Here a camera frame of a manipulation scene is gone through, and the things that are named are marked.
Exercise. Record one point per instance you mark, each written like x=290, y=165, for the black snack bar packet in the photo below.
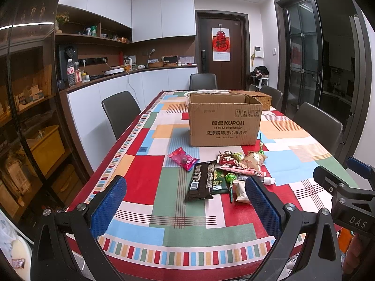
x=201, y=182

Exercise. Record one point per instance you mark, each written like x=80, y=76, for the beige fortune cookie packet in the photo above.
x=253, y=160

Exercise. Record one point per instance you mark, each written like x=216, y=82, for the long pink toy candy packet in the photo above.
x=239, y=170

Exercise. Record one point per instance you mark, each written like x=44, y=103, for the red heart snack packet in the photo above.
x=227, y=158

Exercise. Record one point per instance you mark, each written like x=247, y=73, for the dark chair right far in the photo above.
x=276, y=96

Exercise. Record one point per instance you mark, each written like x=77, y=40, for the dark chair left side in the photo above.
x=121, y=110

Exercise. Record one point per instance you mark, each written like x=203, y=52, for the wall intercom panel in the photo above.
x=258, y=52

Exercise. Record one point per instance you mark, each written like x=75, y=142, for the water bottle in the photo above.
x=71, y=73

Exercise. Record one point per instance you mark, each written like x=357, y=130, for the white fruit basket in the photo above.
x=204, y=92

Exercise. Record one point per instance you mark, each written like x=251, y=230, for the right hand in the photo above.
x=352, y=259

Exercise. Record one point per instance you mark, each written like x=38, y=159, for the white upper cabinets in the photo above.
x=148, y=19

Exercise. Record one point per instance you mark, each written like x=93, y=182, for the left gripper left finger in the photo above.
x=52, y=257

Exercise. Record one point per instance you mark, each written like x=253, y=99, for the green stick lollipop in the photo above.
x=261, y=150

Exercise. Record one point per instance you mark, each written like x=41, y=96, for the white shoe rack with items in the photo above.
x=258, y=78

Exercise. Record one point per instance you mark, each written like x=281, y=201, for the dark wooden door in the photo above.
x=229, y=75

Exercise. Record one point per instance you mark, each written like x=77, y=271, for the red fu door poster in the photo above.
x=221, y=45

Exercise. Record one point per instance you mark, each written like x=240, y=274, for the wicker basket box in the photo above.
x=263, y=98

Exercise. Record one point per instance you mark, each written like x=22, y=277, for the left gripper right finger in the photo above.
x=319, y=257

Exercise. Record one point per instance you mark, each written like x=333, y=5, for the white small snack packet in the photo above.
x=241, y=195

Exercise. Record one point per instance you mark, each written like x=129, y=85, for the colourful patchwork tablecloth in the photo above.
x=185, y=214

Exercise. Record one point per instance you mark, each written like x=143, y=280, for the green cracker packet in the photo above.
x=219, y=184

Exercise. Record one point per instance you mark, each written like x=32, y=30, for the dark chair far end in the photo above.
x=203, y=81

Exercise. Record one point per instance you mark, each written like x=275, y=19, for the dark chair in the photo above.
x=276, y=96
x=121, y=110
x=320, y=125

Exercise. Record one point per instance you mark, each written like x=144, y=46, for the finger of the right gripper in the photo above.
x=327, y=180
x=360, y=168

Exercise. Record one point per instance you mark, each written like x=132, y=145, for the cardboard box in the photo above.
x=223, y=120

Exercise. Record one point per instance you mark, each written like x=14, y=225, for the dark chair right near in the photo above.
x=320, y=125

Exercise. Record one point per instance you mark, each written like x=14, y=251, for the black glass sliding door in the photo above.
x=304, y=56

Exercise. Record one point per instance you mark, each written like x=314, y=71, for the light green candy packet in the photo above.
x=238, y=156

